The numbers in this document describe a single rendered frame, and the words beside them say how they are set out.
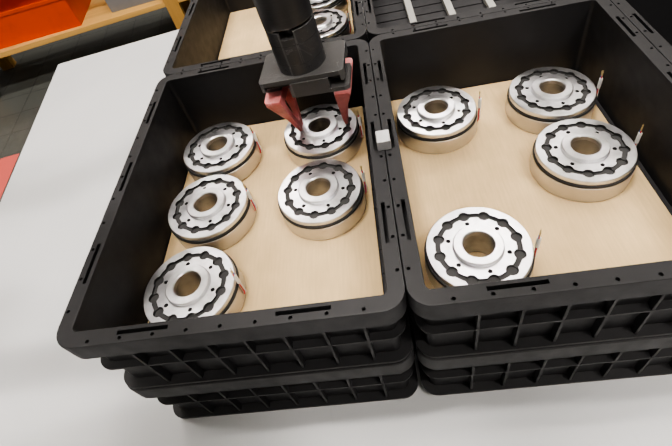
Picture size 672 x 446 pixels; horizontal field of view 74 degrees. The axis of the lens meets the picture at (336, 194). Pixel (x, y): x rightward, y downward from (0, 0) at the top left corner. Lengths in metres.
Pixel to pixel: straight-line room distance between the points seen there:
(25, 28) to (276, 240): 2.73
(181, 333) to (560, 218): 0.39
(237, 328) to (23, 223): 0.71
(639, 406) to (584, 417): 0.06
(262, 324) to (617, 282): 0.26
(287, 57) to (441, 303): 0.31
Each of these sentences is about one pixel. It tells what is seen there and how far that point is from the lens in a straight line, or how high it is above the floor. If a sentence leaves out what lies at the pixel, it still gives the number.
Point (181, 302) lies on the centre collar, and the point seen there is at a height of 0.87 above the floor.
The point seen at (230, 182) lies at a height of 0.86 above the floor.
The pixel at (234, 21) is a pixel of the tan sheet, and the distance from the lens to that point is 1.02.
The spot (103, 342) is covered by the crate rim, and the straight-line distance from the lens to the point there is 0.43.
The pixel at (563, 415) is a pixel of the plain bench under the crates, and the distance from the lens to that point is 0.58.
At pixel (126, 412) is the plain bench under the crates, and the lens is 0.68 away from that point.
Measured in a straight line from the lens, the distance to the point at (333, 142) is 0.58.
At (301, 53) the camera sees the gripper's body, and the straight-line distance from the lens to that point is 0.51.
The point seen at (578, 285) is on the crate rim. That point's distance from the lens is 0.37.
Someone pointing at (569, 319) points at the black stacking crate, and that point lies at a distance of 0.42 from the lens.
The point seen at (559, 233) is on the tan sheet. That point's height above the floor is 0.83.
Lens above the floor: 1.24
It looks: 48 degrees down
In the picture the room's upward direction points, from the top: 16 degrees counter-clockwise
